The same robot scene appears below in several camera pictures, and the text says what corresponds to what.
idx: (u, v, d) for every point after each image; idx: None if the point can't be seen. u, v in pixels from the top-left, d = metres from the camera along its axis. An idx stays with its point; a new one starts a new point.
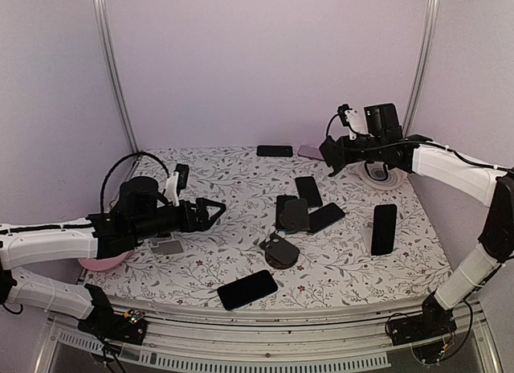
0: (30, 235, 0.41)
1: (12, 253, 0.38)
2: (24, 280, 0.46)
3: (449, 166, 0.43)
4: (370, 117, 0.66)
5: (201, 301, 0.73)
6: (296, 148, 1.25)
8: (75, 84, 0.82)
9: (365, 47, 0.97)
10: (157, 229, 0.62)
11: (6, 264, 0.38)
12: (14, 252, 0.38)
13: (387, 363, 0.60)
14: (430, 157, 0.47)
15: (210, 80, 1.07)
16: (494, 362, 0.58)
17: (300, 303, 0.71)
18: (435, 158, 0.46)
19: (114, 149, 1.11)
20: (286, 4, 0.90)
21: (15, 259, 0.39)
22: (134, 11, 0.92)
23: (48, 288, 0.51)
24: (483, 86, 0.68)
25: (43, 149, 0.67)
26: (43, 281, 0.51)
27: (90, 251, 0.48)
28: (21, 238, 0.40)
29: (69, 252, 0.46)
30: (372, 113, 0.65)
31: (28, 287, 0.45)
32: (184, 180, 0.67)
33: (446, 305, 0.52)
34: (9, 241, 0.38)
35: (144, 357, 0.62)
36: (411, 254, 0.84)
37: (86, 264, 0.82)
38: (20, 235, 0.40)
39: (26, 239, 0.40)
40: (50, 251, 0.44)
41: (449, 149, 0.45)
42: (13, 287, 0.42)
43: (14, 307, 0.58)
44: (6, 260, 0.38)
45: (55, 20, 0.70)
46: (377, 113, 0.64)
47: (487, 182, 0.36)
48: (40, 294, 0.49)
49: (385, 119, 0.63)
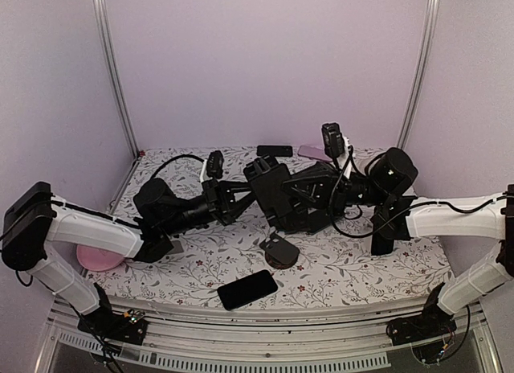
0: (83, 215, 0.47)
1: (61, 225, 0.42)
2: (51, 257, 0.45)
3: (449, 216, 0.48)
4: (393, 178, 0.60)
5: (201, 301, 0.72)
6: (296, 148, 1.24)
8: (76, 84, 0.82)
9: (364, 47, 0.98)
10: (188, 223, 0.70)
11: (50, 235, 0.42)
12: (63, 225, 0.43)
13: (387, 363, 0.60)
14: (426, 215, 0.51)
15: (210, 79, 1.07)
16: (494, 361, 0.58)
17: (300, 303, 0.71)
18: (432, 214, 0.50)
19: (114, 150, 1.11)
20: (286, 4, 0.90)
21: (63, 232, 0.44)
22: (134, 10, 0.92)
23: (68, 275, 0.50)
24: (483, 86, 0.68)
25: (43, 148, 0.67)
26: (67, 266, 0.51)
27: (130, 250, 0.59)
28: (75, 215, 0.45)
29: (105, 241, 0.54)
30: (395, 174, 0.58)
31: (53, 265, 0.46)
32: (214, 166, 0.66)
33: (450, 310, 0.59)
34: (62, 215, 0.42)
35: (144, 357, 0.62)
36: (410, 254, 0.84)
37: (86, 263, 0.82)
38: (72, 212, 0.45)
39: (77, 218, 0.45)
40: (90, 234, 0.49)
41: (440, 202, 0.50)
42: (41, 260, 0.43)
43: (24, 277, 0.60)
44: (54, 231, 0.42)
45: (55, 19, 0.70)
46: (401, 178, 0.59)
47: (498, 217, 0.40)
48: (59, 277, 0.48)
49: (398, 186, 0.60)
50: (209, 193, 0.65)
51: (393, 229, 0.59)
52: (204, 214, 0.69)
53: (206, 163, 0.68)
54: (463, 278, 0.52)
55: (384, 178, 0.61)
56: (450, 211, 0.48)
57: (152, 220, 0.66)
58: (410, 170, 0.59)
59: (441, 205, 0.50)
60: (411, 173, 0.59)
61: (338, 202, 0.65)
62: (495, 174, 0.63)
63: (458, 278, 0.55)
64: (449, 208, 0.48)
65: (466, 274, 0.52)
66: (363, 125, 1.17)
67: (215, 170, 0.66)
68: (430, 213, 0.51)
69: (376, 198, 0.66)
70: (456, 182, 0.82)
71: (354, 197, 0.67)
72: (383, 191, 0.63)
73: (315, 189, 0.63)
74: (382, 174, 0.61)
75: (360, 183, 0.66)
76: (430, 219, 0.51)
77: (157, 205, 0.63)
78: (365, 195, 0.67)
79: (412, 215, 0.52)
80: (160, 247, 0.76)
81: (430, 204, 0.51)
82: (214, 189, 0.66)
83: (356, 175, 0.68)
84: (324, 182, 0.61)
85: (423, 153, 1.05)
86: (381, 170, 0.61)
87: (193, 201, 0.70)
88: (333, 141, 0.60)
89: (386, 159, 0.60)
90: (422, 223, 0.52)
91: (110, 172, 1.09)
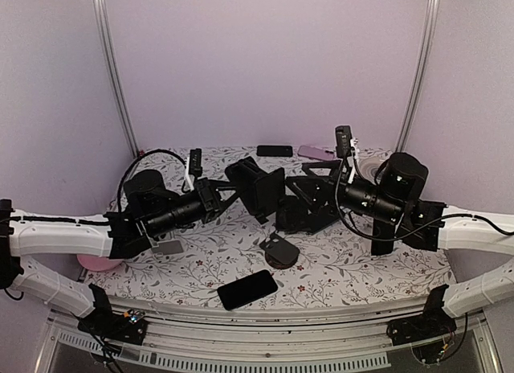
0: (44, 225, 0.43)
1: (22, 240, 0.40)
2: (32, 270, 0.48)
3: (485, 233, 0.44)
4: (403, 185, 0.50)
5: (201, 301, 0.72)
6: (296, 148, 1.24)
8: (75, 84, 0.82)
9: (364, 47, 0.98)
10: (177, 222, 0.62)
11: (14, 250, 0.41)
12: (24, 240, 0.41)
13: (387, 363, 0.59)
14: (461, 229, 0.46)
15: (210, 79, 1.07)
16: (494, 361, 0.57)
17: (300, 303, 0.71)
18: (468, 229, 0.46)
19: (114, 150, 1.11)
20: (286, 4, 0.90)
21: (24, 246, 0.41)
22: (133, 10, 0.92)
23: (53, 284, 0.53)
24: (483, 87, 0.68)
25: (42, 147, 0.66)
26: (51, 276, 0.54)
27: (104, 249, 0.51)
28: (33, 227, 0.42)
29: (83, 246, 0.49)
30: (405, 180, 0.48)
31: (35, 277, 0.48)
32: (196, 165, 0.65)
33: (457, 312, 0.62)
34: (19, 229, 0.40)
35: (144, 357, 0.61)
36: (411, 254, 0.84)
37: (86, 263, 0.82)
38: (33, 223, 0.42)
39: (37, 230, 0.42)
40: (59, 243, 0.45)
41: (475, 217, 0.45)
42: (18, 276, 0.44)
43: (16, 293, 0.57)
44: (16, 247, 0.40)
45: (56, 22, 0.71)
46: (414, 184, 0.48)
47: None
48: (44, 287, 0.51)
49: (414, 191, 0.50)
50: (203, 193, 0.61)
51: (422, 239, 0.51)
52: (197, 212, 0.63)
53: (189, 161, 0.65)
54: (475, 285, 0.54)
55: (393, 186, 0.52)
56: (489, 227, 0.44)
57: (138, 212, 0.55)
58: (423, 171, 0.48)
59: (478, 220, 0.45)
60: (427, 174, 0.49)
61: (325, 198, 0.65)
62: (495, 174, 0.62)
63: (471, 284, 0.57)
64: (487, 224, 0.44)
65: (479, 281, 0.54)
66: (363, 125, 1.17)
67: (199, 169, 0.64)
68: (463, 227, 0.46)
69: (391, 214, 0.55)
70: (456, 183, 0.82)
71: (358, 204, 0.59)
72: (400, 201, 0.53)
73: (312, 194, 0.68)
74: (390, 182, 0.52)
75: (367, 191, 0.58)
76: (461, 234, 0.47)
77: (148, 197, 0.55)
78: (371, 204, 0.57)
79: (446, 228, 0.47)
80: (136, 246, 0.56)
81: (465, 216, 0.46)
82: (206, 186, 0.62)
83: (361, 182, 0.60)
84: (320, 186, 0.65)
85: (423, 153, 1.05)
86: (389, 178, 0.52)
87: (186, 198, 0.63)
88: (340, 141, 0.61)
89: (389, 166, 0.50)
90: (453, 237, 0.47)
91: (110, 171, 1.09)
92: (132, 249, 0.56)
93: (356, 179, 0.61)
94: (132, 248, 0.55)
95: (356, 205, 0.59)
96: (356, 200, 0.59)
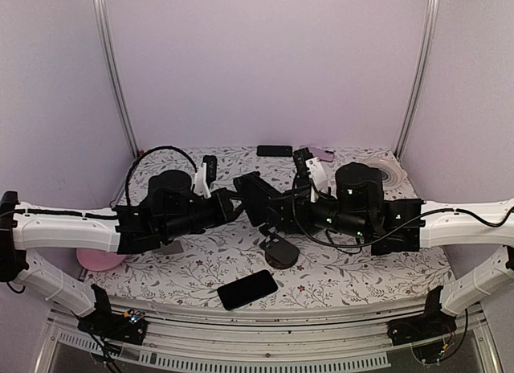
0: (50, 219, 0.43)
1: (26, 233, 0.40)
2: (36, 267, 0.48)
3: (468, 227, 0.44)
4: (356, 197, 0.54)
5: (201, 301, 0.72)
6: (297, 148, 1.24)
8: (75, 84, 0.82)
9: (364, 47, 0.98)
10: (190, 227, 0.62)
11: (20, 243, 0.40)
12: (28, 233, 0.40)
13: (387, 363, 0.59)
14: (444, 226, 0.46)
15: (210, 79, 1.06)
16: (493, 362, 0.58)
17: (300, 303, 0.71)
18: (450, 225, 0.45)
19: (114, 150, 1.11)
20: (287, 4, 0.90)
21: (29, 239, 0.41)
22: (134, 11, 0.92)
23: (57, 282, 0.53)
24: (483, 87, 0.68)
25: (42, 148, 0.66)
26: (55, 273, 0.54)
27: (111, 245, 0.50)
28: (37, 220, 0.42)
29: (90, 241, 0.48)
30: (356, 190, 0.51)
31: (38, 274, 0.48)
32: (213, 171, 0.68)
33: (449, 311, 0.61)
34: (24, 223, 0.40)
35: (144, 357, 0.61)
36: (411, 254, 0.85)
37: (86, 264, 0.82)
38: (37, 218, 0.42)
39: (42, 223, 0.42)
40: (63, 237, 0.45)
41: (457, 211, 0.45)
42: (23, 271, 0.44)
43: (18, 286, 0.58)
44: (20, 240, 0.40)
45: (55, 22, 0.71)
46: (370, 188, 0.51)
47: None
48: (47, 286, 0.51)
49: (373, 197, 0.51)
50: (223, 202, 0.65)
51: (401, 242, 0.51)
52: (210, 218, 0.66)
53: (205, 168, 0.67)
54: (468, 284, 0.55)
55: (351, 199, 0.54)
56: (473, 219, 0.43)
57: (157, 208, 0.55)
58: (373, 177, 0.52)
59: (459, 214, 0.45)
60: (375, 178, 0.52)
61: (305, 215, 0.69)
62: (495, 174, 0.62)
63: (463, 283, 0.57)
64: (469, 216, 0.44)
65: (471, 278, 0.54)
66: (364, 125, 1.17)
67: (214, 177, 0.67)
68: (446, 223, 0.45)
69: (357, 227, 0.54)
70: (456, 183, 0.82)
71: (324, 220, 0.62)
72: (361, 213, 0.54)
73: (280, 210, 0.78)
74: (344, 197, 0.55)
75: (329, 208, 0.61)
76: (446, 230, 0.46)
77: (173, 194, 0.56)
78: (334, 222, 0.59)
79: (427, 227, 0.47)
80: (145, 243, 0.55)
81: (446, 212, 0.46)
82: (224, 196, 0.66)
83: (323, 197, 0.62)
84: (284, 205, 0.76)
85: (424, 153, 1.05)
86: (341, 193, 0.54)
87: (204, 203, 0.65)
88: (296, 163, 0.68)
89: (339, 181, 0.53)
90: (438, 235, 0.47)
91: (109, 171, 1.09)
92: (141, 246, 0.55)
93: (323, 195, 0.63)
94: (140, 245, 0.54)
95: (325, 221, 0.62)
96: (320, 214, 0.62)
